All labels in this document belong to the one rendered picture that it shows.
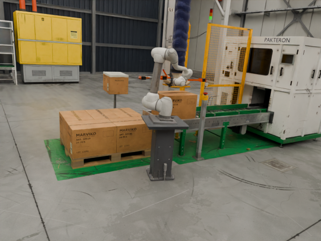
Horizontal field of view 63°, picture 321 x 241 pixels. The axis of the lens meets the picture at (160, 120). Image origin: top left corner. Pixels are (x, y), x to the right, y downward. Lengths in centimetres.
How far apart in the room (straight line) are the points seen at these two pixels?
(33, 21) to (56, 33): 82
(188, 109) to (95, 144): 153
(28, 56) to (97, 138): 736
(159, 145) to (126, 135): 68
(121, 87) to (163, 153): 261
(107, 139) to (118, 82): 211
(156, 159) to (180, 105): 111
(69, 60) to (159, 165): 815
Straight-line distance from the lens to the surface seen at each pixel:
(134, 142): 385
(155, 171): 338
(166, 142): 325
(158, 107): 318
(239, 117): 474
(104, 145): 368
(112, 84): 552
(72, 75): 1105
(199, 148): 409
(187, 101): 411
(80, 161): 368
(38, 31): 1067
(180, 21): 403
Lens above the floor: 163
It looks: 16 degrees down
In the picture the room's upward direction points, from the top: 4 degrees clockwise
